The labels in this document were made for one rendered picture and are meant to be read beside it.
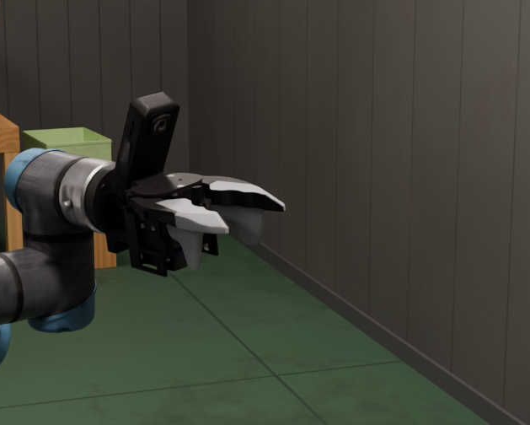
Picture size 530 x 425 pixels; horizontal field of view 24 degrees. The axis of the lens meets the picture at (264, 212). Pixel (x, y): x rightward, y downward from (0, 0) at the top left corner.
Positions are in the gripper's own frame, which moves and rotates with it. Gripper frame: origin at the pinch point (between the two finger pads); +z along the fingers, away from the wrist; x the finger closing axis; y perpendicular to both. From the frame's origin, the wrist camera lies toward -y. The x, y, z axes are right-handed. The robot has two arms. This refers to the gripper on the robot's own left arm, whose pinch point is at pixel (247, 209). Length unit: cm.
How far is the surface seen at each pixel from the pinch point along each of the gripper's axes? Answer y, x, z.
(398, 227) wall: 134, -301, -237
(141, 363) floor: 177, -209, -303
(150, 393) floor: 174, -189, -273
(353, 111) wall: 95, -329, -283
